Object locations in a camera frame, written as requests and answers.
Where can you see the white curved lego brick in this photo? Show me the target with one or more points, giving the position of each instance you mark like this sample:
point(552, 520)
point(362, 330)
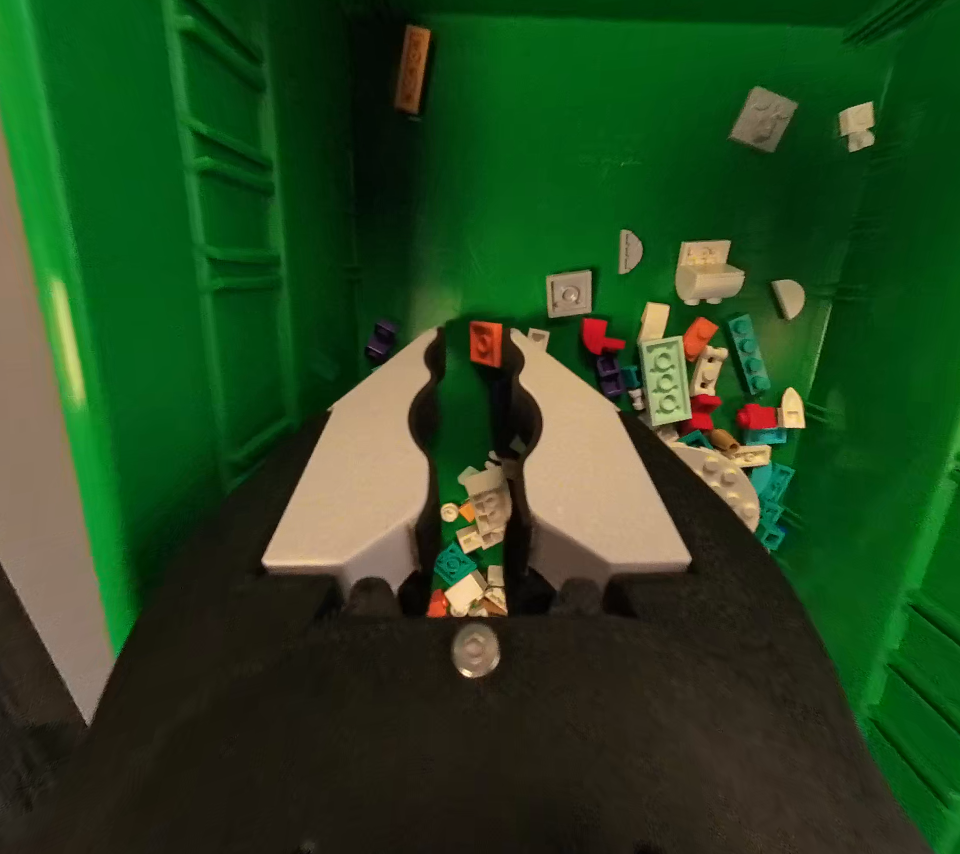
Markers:
point(709, 273)

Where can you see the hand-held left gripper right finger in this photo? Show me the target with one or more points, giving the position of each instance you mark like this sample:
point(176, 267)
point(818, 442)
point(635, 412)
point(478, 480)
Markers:
point(600, 494)

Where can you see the purple lego piece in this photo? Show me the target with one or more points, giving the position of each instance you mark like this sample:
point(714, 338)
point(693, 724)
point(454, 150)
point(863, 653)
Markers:
point(382, 340)

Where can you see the pile of assorted lego pieces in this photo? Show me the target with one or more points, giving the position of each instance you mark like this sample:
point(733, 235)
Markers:
point(664, 381)

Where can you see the grey half-round lego tile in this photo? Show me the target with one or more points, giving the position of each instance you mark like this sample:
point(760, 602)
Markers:
point(630, 250)
point(787, 297)

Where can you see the small white lego piece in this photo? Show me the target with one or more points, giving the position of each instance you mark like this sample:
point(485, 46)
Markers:
point(856, 125)

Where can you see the red-orange lego plate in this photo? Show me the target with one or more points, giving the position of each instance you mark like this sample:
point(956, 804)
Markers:
point(486, 344)

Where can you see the long orange lego plate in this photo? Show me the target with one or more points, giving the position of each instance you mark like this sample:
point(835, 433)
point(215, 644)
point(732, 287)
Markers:
point(412, 70)

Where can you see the grey square lego tile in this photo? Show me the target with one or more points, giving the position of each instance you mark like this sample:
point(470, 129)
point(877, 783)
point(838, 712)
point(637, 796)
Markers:
point(568, 294)

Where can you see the grey square lego plate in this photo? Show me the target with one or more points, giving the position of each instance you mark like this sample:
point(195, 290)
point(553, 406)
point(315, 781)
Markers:
point(763, 119)

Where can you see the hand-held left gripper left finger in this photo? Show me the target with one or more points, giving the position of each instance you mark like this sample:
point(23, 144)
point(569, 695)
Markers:
point(352, 494)

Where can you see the green plastic bin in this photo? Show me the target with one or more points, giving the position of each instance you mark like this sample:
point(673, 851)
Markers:
point(525, 156)

